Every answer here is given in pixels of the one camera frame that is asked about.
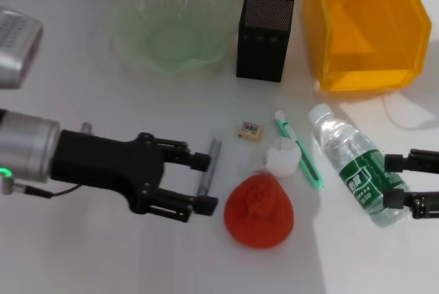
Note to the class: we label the white paper ball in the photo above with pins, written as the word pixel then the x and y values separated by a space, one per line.
pixel 281 158

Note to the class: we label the grey pen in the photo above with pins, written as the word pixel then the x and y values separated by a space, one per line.
pixel 205 181

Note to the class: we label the red-orange fruit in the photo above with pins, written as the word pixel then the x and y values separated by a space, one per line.
pixel 257 218

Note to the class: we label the green glass fruit plate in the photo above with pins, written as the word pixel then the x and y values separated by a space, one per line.
pixel 164 44

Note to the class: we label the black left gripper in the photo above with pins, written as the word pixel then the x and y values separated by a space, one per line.
pixel 96 163

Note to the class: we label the black mesh pen holder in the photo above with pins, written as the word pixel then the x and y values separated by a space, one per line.
pixel 260 57

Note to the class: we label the clear green-label water bottle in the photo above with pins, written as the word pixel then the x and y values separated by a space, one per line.
pixel 356 167

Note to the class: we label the yellow plastic bin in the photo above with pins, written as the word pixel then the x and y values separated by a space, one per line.
pixel 370 50

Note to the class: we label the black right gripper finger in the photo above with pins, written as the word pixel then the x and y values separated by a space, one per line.
pixel 394 163
pixel 392 198

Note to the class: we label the beige eraser with barcode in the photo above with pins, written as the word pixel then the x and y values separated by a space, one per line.
pixel 250 131

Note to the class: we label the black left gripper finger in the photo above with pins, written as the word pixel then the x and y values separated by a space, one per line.
pixel 205 205

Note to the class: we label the green utility knife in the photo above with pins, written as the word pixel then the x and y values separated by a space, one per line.
pixel 310 170

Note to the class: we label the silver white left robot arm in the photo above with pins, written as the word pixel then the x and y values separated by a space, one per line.
pixel 27 143

